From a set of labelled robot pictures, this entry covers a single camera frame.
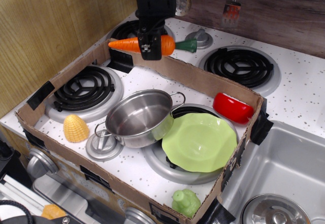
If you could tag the green toy vegetable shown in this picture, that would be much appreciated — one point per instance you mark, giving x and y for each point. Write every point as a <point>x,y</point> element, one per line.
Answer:
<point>185,202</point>

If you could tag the orange toy piece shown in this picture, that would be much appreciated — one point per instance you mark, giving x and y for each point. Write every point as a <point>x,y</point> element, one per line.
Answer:
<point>52,211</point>

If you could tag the light green plastic plate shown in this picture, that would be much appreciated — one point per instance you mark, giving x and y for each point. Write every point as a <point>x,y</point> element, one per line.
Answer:
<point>200,142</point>

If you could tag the silver oven knob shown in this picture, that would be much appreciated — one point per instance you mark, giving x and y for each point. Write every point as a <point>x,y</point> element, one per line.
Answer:
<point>135,216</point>
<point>40,164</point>

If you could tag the yellow toy corn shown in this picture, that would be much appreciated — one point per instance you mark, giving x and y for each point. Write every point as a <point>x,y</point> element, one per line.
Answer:
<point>75,129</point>

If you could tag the silver oven knob middle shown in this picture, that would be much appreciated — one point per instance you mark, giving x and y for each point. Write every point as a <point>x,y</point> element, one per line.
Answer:
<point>135,216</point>

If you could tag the hanging slotted metal spoon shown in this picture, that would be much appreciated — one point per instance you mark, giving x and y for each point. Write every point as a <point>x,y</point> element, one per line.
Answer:
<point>183,7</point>

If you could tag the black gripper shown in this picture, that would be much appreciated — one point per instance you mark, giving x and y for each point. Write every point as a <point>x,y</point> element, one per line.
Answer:
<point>152,15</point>

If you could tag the silver stove knob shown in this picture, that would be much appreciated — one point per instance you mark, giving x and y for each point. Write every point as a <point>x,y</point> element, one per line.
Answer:
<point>102,146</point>
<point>204,40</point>

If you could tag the orange toy carrot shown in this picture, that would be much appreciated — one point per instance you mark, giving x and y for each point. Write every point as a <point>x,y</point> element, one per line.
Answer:
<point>168,45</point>

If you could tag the grey toy sink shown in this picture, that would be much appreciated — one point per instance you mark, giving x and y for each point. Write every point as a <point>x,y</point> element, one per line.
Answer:
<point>289,162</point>

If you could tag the red toy pepper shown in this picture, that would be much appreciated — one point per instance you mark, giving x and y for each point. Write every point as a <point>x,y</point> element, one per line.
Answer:
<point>232,109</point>

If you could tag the silver oven knob left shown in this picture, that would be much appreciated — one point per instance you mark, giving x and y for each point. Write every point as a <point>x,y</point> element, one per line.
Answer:
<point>40,164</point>

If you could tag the silver stove knob back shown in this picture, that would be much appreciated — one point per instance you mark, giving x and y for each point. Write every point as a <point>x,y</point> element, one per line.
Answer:
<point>204,40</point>

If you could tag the back right black burner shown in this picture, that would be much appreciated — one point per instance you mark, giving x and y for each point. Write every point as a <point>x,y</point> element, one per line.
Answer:
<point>247,66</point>

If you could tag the front left black burner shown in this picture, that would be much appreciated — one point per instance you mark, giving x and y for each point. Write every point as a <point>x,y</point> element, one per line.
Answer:
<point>90,95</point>

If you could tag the silver stove knob front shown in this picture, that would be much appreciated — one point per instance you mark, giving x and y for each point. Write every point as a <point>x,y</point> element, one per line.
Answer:
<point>102,146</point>

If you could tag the hanging metal spatula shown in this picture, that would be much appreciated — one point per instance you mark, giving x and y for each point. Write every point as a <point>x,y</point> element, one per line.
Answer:
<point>231,14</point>

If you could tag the front right black burner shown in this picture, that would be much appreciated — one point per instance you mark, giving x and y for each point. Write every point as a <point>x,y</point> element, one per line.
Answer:
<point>158,161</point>

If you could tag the stainless steel pot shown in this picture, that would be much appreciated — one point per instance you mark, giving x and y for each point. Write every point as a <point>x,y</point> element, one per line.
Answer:
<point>142,118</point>

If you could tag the brown cardboard fence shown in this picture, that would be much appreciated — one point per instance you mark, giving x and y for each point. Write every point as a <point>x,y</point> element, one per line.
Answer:
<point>139,184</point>

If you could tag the silver sink drain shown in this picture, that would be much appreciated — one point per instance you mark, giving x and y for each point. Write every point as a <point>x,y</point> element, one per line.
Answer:
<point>273,209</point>

